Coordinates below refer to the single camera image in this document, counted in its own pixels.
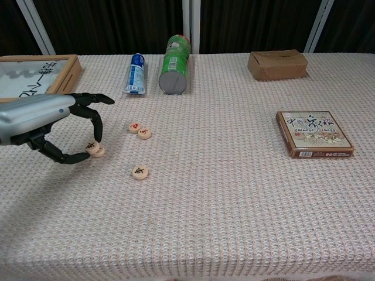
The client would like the green chip can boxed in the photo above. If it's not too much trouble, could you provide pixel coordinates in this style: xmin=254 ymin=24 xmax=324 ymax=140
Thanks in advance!
xmin=158 ymin=34 xmax=192 ymax=96

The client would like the beige woven tablecloth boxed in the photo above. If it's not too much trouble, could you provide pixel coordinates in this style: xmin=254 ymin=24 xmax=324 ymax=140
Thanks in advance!
xmin=0 ymin=53 xmax=375 ymax=281

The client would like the black-character wooden chess piece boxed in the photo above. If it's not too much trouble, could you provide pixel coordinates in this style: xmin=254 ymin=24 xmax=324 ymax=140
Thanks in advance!
xmin=131 ymin=165 xmax=149 ymax=181
xmin=84 ymin=141 xmax=100 ymax=155

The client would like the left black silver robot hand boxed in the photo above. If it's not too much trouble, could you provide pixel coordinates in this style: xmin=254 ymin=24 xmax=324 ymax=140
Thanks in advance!
xmin=0 ymin=92 xmax=115 ymax=165

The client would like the brown cardboard box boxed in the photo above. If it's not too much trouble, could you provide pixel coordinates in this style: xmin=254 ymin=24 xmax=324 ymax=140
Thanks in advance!
xmin=247 ymin=49 xmax=310 ymax=82

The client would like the Chinese chess game box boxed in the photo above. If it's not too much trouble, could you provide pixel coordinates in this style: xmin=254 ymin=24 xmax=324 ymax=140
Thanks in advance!
xmin=275 ymin=111 xmax=355 ymax=159

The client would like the black pleated curtain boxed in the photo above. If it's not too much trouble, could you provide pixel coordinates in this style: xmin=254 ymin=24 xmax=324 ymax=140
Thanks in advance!
xmin=315 ymin=0 xmax=375 ymax=54
xmin=33 ymin=0 xmax=184 ymax=56
xmin=200 ymin=0 xmax=323 ymax=54
xmin=0 ymin=0 xmax=42 ymax=56

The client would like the blue white toothpaste tube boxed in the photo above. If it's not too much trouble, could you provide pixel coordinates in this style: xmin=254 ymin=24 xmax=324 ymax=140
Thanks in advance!
xmin=122 ymin=53 xmax=148 ymax=96

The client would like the white metal frame post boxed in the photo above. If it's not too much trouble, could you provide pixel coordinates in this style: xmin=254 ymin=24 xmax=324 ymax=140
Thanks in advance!
xmin=182 ymin=0 xmax=201 ymax=55
xmin=304 ymin=0 xmax=335 ymax=54
xmin=16 ymin=0 xmax=56 ymax=56

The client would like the wooden glass coin frame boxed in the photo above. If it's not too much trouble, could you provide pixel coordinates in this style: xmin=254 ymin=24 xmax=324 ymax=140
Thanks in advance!
xmin=0 ymin=54 xmax=83 ymax=103

